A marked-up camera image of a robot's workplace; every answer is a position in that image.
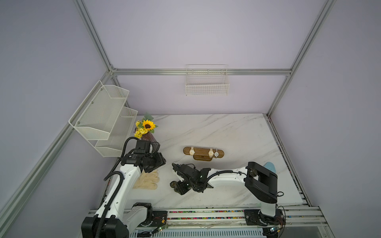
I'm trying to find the black wrist watch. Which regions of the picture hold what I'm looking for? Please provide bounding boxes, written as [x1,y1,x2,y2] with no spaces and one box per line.
[170,181,177,188]

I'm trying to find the wooden watch stand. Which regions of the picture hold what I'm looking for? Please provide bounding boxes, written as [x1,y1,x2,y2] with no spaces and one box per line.
[183,146,225,162]

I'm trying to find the cream strap wrist watch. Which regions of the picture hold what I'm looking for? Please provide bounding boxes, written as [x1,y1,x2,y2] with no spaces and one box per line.
[208,148,214,158]

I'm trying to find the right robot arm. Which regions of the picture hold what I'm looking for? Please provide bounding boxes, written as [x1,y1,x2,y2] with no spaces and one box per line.
[170,162,284,227]

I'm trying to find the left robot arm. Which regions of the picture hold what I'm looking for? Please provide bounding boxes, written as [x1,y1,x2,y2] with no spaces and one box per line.
[81,137,166,238]

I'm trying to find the purple glass vase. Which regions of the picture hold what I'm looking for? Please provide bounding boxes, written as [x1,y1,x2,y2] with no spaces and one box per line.
[140,132,157,143]

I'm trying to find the yellow sunflower bouquet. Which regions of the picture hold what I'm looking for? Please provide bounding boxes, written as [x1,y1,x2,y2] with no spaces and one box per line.
[134,113,158,139]

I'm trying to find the lower white mesh shelf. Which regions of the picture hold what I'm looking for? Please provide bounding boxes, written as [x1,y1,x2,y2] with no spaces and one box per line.
[93,107,138,157]

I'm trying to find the white mesh shelf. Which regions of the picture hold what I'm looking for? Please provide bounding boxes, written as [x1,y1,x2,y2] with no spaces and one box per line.
[68,81,129,140]
[93,107,138,157]

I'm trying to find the upper white mesh shelf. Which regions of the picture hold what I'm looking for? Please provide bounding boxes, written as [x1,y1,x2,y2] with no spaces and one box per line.
[68,81,129,140]

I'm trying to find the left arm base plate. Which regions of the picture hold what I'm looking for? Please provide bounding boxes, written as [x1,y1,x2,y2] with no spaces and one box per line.
[138,211,168,228]

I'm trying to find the white perforated cable tray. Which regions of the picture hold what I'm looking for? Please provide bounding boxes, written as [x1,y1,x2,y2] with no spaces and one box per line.
[148,228,266,238]

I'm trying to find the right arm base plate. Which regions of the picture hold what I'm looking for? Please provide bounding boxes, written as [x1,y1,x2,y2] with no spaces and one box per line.
[244,209,285,227]

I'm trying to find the white wire wall basket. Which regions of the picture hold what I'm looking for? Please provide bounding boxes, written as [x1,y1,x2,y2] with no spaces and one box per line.
[186,64,230,96]

